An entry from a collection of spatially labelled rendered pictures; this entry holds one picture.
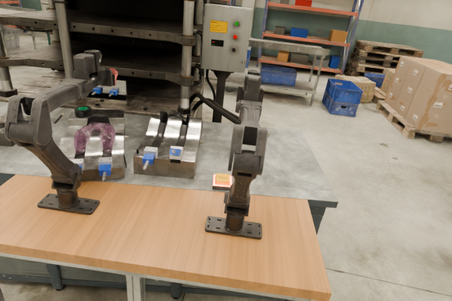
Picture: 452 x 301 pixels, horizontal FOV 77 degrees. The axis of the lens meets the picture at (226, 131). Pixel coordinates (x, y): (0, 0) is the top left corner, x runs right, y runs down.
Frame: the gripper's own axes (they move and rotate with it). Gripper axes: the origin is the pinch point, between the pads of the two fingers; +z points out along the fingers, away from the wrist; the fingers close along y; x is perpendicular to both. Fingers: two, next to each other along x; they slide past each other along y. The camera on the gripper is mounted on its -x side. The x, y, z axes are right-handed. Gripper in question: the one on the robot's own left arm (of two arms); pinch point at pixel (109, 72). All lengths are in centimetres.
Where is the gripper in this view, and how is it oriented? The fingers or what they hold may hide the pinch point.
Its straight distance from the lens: 133.5
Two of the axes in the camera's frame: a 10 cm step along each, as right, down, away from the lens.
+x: -1.0, 9.1, 4.0
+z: 0.9, -3.9, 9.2
